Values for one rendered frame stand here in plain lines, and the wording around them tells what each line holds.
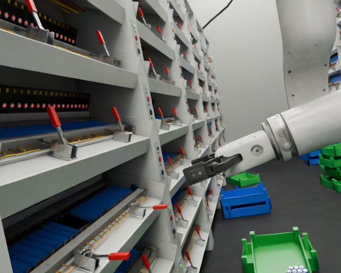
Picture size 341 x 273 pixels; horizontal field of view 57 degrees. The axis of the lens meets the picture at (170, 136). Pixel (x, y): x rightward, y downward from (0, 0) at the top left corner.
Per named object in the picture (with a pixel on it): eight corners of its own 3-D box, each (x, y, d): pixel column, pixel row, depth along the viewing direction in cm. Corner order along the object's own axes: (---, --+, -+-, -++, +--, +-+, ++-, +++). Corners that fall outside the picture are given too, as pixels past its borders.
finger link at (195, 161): (225, 164, 63) (195, 175, 65) (227, 161, 66) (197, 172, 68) (220, 149, 63) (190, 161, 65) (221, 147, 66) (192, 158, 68)
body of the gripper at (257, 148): (288, 163, 52) (224, 186, 54) (281, 154, 61) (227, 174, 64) (271, 121, 52) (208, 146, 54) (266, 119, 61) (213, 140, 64)
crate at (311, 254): (309, 248, 146) (306, 232, 146) (319, 271, 126) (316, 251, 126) (244, 254, 153) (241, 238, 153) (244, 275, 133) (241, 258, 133)
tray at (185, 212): (200, 205, 164) (205, 180, 162) (177, 259, 105) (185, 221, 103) (163, 195, 168) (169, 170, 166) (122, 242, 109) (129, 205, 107)
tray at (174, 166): (194, 169, 163) (199, 143, 161) (166, 204, 104) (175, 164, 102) (157, 160, 167) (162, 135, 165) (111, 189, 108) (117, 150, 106)
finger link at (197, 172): (222, 176, 52) (186, 189, 53) (223, 172, 55) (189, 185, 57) (215, 158, 52) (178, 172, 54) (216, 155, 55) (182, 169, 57)
